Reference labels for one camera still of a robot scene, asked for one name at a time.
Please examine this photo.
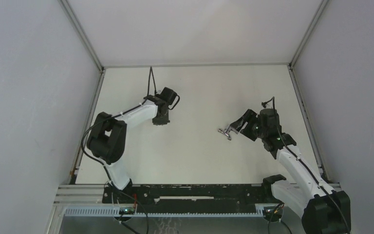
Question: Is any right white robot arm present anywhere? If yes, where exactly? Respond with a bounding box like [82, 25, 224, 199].
[219, 108, 352, 234]

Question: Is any white slotted cable duct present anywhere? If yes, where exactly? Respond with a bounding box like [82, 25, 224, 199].
[64, 206, 266, 217]

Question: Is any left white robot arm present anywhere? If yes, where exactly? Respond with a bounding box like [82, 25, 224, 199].
[81, 87, 180, 203]

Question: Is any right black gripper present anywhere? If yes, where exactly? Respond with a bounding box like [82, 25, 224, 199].
[230, 109, 267, 142]

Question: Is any left black camera cable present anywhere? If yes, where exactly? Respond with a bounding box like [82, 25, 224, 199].
[80, 66, 158, 186]

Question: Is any right green circuit board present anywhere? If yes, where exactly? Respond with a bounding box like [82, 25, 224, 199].
[263, 208, 283, 216]

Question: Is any green circuit board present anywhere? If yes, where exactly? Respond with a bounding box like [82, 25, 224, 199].
[263, 208, 283, 216]
[119, 207, 136, 215]

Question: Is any right black camera cable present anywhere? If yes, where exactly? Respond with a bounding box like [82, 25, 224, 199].
[269, 96, 352, 234]

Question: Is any aluminium enclosure frame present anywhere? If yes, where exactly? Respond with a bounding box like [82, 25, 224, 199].
[45, 0, 355, 234]

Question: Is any left green circuit board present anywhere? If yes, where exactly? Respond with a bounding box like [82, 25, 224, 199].
[119, 207, 136, 215]

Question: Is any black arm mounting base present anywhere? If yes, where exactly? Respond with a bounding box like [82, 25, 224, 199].
[102, 174, 286, 213]

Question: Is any black camera cable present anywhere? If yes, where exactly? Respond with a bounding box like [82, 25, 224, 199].
[80, 66, 158, 186]
[269, 96, 352, 234]

